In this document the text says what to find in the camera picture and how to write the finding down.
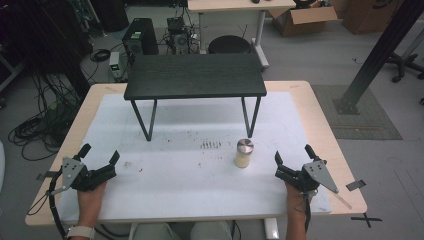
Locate black wooden shelf riser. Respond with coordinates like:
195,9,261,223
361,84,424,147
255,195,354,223
123,52,268,142

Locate light wooden desk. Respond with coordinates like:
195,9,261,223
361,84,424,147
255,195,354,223
187,0,298,70

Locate small power supply unit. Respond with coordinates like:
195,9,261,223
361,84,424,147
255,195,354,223
108,51,130,82

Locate bundle of black floor cables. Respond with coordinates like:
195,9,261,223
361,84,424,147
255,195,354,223
7,71,83,162

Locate person's right hand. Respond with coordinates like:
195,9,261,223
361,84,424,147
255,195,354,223
285,182,311,217

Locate open-frame computer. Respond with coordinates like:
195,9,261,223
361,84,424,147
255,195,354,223
165,15,192,55

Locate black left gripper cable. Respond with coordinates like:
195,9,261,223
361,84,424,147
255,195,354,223
26,169,69,240

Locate glass jar with metal lid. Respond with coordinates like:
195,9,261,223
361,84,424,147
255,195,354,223
233,138,255,169

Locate light wooden table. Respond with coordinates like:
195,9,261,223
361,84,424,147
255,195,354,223
24,80,368,228

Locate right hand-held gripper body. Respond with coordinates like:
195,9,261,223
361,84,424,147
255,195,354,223
274,159,340,195

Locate black computer tower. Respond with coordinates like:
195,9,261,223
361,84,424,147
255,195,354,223
121,17,160,57

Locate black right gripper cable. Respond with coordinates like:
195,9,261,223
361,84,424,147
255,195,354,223
299,190,313,234

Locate white wristwatch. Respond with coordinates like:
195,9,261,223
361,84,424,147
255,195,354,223
66,225,97,240

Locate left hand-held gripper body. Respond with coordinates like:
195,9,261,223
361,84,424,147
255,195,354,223
49,156,117,196

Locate black metal stand beam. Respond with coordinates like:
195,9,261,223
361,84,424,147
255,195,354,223
332,0,424,116

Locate black tape strip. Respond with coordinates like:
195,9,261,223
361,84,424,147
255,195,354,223
35,170,60,182
345,179,367,192

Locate closed cardboard box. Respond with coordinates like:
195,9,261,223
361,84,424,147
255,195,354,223
342,0,406,36

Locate coiled black cable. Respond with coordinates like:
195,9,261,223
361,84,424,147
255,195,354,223
89,48,112,63

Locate person's left hand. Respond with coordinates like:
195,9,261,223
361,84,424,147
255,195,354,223
76,182,108,228

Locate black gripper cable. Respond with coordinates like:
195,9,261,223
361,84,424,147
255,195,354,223
299,190,313,234
26,169,69,240

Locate black office chair base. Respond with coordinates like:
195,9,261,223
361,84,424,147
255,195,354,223
385,51,424,84

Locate person's legs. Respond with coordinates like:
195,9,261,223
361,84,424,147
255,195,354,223
127,221,235,240

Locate white table mat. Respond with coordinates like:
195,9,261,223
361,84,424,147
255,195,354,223
57,91,333,225

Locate open cardboard box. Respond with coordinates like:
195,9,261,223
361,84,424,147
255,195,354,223
267,5,339,38

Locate white table leg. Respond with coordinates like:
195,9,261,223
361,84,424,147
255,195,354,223
264,217,280,240

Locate black round stool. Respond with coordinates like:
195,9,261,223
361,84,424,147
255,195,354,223
207,34,253,55

